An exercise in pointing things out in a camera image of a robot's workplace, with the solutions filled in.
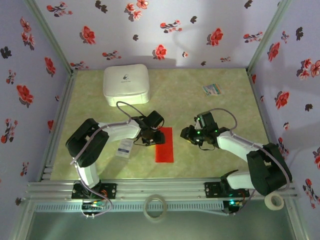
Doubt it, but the white blue plastic sachet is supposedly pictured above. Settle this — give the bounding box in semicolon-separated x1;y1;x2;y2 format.
115;139;133;159

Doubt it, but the aluminium table edge rail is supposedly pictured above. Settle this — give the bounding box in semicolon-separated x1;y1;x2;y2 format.
26;177;300;201

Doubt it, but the teal orange printed packet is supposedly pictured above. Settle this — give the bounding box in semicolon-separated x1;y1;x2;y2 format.
202;83;223;97

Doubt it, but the clear tape ring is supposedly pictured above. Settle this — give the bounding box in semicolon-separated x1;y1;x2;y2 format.
143;194;168;223

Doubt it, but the lilac arm cable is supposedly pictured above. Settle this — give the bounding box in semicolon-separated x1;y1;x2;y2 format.
70;100;141;219
206;107;293;217

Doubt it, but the lilac right arm cable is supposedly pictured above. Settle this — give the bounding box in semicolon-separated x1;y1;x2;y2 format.
206;107;293;217

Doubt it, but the lilac left arm cable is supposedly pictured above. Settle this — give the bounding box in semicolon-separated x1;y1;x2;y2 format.
70;100;141;219

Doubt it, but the aluminium side rail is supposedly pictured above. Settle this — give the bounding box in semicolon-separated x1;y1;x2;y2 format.
246;67;286;180
37;69;78;182

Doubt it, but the aluminium corner post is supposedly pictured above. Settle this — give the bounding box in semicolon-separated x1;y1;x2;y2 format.
24;0;79;76
246;0;294;74

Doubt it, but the white tape roll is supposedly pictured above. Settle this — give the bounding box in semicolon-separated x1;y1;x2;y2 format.
264;192;285;211

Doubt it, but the red square paper sheet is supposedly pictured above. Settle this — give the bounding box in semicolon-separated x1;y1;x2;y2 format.
154;126;175;164

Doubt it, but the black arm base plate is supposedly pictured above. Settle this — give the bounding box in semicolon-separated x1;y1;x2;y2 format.
204;181;250;200
71;183;118;200

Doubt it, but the grey slotted cable duct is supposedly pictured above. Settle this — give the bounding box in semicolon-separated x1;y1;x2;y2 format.
33;201;225;212

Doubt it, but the aluminium frame leg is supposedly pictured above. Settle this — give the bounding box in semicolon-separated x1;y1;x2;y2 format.
284;198;310;240
9;199;36;240

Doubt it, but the white zip pouch case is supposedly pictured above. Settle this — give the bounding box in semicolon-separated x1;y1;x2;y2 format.
102;63;151;108

